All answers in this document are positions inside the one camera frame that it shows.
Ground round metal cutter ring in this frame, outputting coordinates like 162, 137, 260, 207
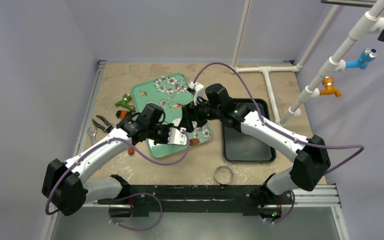
214, 165, 235, 185

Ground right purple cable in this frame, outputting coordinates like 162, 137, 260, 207
191, 61, 365, 225

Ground green floral tray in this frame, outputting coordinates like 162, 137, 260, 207
131, 72, 212, 158

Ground white pvc pipe frame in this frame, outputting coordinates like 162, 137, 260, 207
232, 0, 384, 126

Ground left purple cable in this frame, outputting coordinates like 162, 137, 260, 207
44, 130, 192, 232

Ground orange faucet tap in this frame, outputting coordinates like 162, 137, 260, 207
319, 76, 342, 97

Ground orange black hex key set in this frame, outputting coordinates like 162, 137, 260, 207
115, 110, 132, 120

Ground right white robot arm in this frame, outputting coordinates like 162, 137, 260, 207
178, 82, 331, 204

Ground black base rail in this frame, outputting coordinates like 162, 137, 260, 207
97, 185, 295, 220

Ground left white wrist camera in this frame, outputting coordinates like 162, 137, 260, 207
167, 127, 187, 146

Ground silver open-end wrench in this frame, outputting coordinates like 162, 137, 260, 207
87, 127, 97, 146

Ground metal scraper wooden handle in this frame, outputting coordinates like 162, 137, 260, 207
127, 147, 135, 155

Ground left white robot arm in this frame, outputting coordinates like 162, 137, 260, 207
41, 103, 176, 216

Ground black grey pliers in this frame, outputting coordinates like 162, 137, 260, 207
92, 115, 114, 133

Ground wooden rolling pin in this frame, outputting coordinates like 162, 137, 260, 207
189, 138, 200, 147

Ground black baking tray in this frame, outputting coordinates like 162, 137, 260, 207
221, 97, 277, 164

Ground white dough ball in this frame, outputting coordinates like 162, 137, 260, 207
172, 118, 182, 130

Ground aluminium frame rail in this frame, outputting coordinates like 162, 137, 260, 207
41, 60, 107, 240

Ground purple cable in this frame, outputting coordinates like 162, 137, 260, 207
44, 130, 192, 232
191, 61, 365, 225

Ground blue faucet tap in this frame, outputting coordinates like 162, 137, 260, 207
345, 47, 379, 70

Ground green garden hose nozzle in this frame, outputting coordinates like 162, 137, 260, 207
114, 93, 136, 112

